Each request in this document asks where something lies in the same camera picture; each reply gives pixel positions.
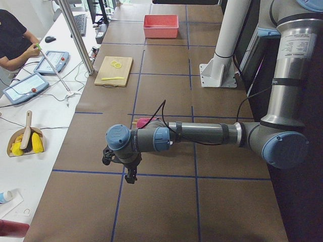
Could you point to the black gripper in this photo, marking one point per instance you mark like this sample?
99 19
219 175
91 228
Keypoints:
131 166

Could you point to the pink grey cleaning cloth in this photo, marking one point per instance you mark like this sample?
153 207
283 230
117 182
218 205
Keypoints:
144 121

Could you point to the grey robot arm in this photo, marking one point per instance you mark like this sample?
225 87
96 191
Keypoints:
278 136

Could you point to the yellow cloth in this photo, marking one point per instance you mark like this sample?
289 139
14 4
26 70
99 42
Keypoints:
34 145

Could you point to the yellow plastic knife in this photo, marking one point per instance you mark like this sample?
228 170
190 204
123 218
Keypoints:
112 78

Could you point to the wooden hand brush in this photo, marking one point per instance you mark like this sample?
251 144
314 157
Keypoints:
26 143

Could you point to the bamboo cutting board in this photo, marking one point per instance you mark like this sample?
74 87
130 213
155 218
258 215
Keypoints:
107 70

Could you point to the wooden dustpan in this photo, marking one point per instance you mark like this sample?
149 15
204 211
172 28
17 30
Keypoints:
19 132

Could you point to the white blue tube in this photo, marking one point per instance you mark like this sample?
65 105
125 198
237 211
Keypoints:
5 197

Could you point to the teach pendant near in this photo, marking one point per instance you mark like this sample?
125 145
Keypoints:
26 89

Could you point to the teach pendant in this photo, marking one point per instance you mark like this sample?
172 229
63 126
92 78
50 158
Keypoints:
26 89
57 58

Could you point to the teach pendant far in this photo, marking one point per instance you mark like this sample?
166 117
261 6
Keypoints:
57 58

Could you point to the pink plastic bin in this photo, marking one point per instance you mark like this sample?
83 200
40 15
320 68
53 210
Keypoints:
161 26

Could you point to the black computer mouse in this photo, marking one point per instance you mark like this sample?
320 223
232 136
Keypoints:
49 39

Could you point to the long metal rod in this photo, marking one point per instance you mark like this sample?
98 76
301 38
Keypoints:
54 69

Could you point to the black keyboard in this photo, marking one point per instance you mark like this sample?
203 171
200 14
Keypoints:
81 21

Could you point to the seated person black shirt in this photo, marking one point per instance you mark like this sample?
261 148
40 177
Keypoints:
18 44

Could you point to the white support post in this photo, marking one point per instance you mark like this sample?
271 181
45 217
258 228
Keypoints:
219 71

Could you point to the aluminium frame post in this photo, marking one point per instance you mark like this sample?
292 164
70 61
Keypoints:
68 15

